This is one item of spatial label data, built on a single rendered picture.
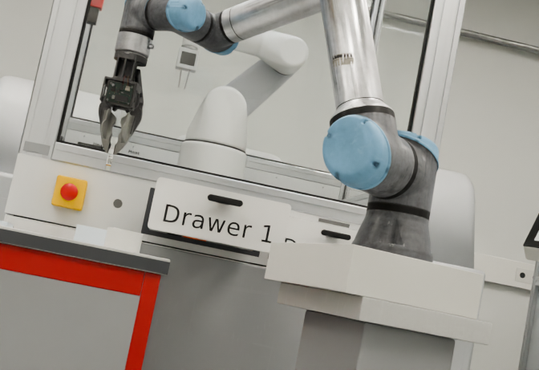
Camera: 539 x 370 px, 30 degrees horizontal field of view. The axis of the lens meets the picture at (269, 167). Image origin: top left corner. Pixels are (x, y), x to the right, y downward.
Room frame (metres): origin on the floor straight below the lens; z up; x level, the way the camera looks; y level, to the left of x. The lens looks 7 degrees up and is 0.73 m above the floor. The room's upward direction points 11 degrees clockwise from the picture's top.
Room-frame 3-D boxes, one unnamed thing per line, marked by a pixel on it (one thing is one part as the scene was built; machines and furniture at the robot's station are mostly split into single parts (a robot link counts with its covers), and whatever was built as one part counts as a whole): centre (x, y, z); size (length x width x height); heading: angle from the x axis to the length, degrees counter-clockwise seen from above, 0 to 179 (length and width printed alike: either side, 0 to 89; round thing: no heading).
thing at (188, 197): (2.11, 0.08, 0.87); 0.29 x 0.02 x 0.11; 98
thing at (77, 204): (2.37, 0.45, 0.88); 0.07 x 0.05 x 0.07; 98
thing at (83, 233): (2.15, 0.33, 0.78); 0.12 x 0.08 x 0.04; 177
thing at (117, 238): (1.96, 0.25, 0.78); 0.07 x 0.07 x 0.04
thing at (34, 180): (2.91, 0.15, 0.87); 1.02 x 0.95 x 0.14; 98
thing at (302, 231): (2.47, -0.19, 0.87); 0.29 x 0.02 x 0.11; 98
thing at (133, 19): (2.11, 0.33, 1.27); 0.09 x 0.08 x 0.11; 53
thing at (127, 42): (2.11, 0.33, 1.19); 0.08 x 0.08 x 0.05
